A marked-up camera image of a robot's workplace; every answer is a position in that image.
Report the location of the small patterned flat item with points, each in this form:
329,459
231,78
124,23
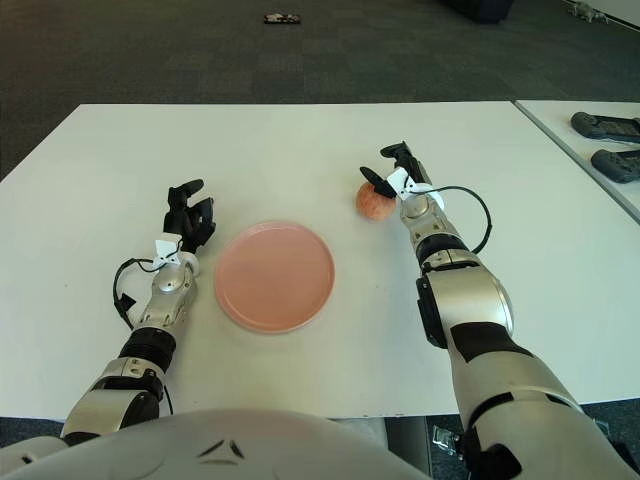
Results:
282,19

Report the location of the red yellow apple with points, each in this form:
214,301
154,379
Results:
372,205

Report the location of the pink round plate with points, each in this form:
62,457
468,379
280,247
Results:
275,277

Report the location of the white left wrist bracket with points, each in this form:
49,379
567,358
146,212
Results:
166,251

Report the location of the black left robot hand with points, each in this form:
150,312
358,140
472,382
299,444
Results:
182,220

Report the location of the silver metal caster bracket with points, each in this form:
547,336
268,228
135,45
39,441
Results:
442,437

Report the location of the grey crumpled cloth item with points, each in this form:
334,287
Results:
587,12

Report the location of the dark grey handheld controller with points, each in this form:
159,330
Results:
605,127
620,166

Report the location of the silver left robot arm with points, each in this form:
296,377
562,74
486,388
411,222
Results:
162,305

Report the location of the large black case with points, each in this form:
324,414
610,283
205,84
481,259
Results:
480,10

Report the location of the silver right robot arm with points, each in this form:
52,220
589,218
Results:
470,300

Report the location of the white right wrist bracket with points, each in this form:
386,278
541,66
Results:
400,181

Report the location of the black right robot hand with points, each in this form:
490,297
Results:
385,187

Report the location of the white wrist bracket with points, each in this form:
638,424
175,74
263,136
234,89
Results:
400,181
166,251

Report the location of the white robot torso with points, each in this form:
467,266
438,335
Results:
225,450

